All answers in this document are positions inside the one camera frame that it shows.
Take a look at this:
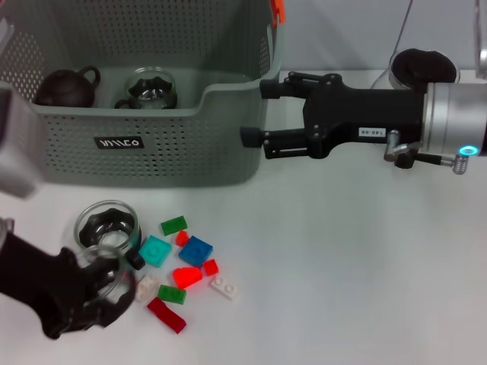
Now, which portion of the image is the white toy brick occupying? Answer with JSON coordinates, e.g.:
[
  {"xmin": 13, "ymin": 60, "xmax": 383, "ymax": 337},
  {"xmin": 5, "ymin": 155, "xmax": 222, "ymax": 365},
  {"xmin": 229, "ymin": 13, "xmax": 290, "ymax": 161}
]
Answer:
[
  {"xmin": 135, "ymin": 274, "xmax": 161, "ymax": 303},
  {"xmin": 207, "ymin": 275, "xmax": 241, "ymax": 301}
]

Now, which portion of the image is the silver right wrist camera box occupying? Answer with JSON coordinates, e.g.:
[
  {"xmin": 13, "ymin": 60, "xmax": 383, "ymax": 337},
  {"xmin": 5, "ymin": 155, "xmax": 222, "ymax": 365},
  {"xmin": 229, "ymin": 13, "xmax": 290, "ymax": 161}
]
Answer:
[{"xmin": 473, "ymin": 0, "xmax": 487, "ymax": 81}]

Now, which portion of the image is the grey-green perforated storage basket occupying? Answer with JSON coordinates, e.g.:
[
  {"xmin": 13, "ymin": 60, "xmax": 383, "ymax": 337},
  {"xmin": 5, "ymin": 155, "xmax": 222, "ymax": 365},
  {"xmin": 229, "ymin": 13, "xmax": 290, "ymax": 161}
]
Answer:
[{"xmin": 0, "ymin": 0, "xmax": 286, "ymax": 189}]

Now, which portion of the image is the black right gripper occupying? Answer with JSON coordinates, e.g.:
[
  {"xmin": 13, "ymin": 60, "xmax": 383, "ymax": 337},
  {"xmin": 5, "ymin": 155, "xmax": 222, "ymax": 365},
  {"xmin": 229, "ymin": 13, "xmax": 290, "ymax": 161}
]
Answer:
[{"xmin": 239, "ymin": 71, "xmax": 427, "ymax": 160}]

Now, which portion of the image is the glass teacup with black base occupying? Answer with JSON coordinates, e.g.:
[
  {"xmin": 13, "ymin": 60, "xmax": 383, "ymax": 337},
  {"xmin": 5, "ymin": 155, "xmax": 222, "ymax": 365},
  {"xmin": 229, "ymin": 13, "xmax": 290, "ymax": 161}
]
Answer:
[
  {"xmin": 75, "ymin": 245, "xmax": 137, "ymax": 305},
  {"xmin": 74, "ymin": 200, "xmax": 146, "ymax": 271},
  {"xmin": 113, "ymin": 67, "xmax": 179, "ymax": 110}
]

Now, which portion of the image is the cyan square toy brick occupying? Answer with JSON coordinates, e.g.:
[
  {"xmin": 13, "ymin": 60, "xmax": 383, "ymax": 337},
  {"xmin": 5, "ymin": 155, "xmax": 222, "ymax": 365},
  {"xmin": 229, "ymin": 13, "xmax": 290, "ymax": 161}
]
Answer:
[{"xmin": 138, "ymin": 234, "xmax": 173, "ymax": 269}]

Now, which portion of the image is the dark clay teapot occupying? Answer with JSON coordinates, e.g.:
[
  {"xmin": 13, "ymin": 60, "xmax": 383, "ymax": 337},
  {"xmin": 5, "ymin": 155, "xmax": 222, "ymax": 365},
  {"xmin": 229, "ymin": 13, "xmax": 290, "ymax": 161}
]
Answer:
[{"xmin": 33, "ymin": 65, "xmax": 102, "ymax": 109}]

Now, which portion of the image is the orange-red sloped toy brick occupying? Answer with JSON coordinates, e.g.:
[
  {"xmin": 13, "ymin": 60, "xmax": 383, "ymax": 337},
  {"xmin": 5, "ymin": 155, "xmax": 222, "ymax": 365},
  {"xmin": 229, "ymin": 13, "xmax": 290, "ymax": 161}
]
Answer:
[{"xmin": 171, "ymin": 265, "xmax": 205, "ymax": 290}]

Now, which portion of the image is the green toy brick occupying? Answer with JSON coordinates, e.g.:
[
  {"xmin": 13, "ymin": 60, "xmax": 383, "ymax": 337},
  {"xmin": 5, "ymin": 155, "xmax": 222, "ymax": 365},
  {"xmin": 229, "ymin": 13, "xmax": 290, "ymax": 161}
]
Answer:
[
  {"xmin": 157, "ymin": 284, "xmax": 188, "ymax": 305},
  {"xmin": 159, "ymin": 214, "xmax": 189, "ymax": 236}
]

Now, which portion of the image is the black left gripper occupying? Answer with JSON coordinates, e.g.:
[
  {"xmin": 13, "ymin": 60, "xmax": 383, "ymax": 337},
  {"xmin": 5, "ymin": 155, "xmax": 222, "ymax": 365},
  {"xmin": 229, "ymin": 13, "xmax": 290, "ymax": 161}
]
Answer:
[{"xmin": 0, "ymin": 231, "xmax": 136, "ymax": 339}]

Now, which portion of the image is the blue square toy brick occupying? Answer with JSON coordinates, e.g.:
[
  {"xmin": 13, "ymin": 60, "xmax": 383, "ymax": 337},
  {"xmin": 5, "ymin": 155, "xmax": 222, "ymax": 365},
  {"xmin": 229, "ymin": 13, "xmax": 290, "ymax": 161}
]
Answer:
[{"xmin": 177, "ymin": 235, "xmax": 214, "ymax": 266}]

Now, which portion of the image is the dark red long toy brick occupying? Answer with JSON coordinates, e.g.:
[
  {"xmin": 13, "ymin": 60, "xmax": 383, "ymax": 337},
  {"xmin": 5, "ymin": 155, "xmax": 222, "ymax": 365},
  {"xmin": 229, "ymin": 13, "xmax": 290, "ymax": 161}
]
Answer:
[{"xmin": 146, "ymin": 297, "xmax": 187, "ymax": 335}]

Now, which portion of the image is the glass teapot with black handle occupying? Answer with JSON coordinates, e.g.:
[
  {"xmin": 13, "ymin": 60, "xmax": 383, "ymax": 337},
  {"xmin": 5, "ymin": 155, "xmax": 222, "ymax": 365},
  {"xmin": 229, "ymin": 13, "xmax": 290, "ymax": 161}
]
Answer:
[{"xmin": 371, "ymin": 48, "xmax": 461, "ymax": 92}]

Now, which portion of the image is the silver right gripper cable connector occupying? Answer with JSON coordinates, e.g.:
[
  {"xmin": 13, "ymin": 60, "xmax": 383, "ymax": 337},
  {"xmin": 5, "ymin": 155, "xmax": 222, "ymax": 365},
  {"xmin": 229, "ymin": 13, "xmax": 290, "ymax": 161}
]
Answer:
[{"xmin": 383, "ymin": 130, "xmax": 469, "ymax": 175}]

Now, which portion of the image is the orange basket handle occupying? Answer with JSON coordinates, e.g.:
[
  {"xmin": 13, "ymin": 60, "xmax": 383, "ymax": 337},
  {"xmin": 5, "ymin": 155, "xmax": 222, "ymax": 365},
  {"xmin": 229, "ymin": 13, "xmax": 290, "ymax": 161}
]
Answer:
[{"xmin": 269, "ymin": 0, "xmax": 287, "ymax": 24}]

